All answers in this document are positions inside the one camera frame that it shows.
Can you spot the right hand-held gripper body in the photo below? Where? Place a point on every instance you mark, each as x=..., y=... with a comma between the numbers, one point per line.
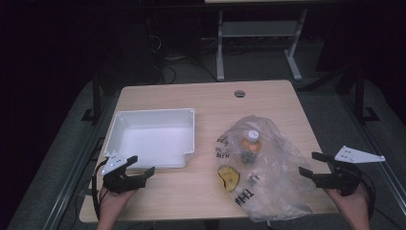
x=346, y=180

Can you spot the orange bottle with white cap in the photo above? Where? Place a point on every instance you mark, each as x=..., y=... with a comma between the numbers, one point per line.
x=251, y=145

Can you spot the person's left hand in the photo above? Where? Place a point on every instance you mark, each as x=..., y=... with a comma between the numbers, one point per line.
x=113, y=199

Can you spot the dark tape piece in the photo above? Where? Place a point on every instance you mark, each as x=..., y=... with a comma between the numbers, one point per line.
x=86, y=192

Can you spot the white plastic tray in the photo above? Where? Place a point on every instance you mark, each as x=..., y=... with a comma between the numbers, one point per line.
x=153, y=143

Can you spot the white desk frame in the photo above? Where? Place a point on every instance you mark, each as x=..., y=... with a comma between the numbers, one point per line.
x=258, y=28

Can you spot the clear plastic bag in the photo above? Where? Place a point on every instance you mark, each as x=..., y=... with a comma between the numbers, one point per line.
x=277, y=179

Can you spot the black metal stand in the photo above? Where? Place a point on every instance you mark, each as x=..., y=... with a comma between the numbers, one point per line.
x=360, y=102
x=95, y=102

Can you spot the person's right hand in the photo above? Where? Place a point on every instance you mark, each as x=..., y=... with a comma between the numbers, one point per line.
x=354, y=204

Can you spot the grey table grommet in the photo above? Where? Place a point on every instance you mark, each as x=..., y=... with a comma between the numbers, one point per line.
x=239, y=94

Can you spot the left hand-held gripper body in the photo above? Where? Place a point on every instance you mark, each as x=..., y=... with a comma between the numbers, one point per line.
x=119, y=183

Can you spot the aluminium rail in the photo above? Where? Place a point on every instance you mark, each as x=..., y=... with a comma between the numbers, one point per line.
x=376, y=153
x=76, y=172

